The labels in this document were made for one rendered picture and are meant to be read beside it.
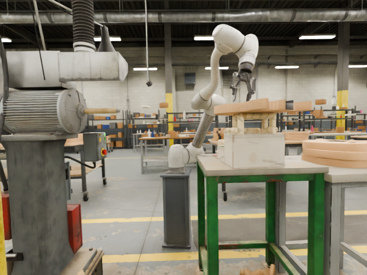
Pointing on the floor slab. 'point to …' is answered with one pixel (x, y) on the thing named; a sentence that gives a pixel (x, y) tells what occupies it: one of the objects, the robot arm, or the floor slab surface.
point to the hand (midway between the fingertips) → (241, 97)
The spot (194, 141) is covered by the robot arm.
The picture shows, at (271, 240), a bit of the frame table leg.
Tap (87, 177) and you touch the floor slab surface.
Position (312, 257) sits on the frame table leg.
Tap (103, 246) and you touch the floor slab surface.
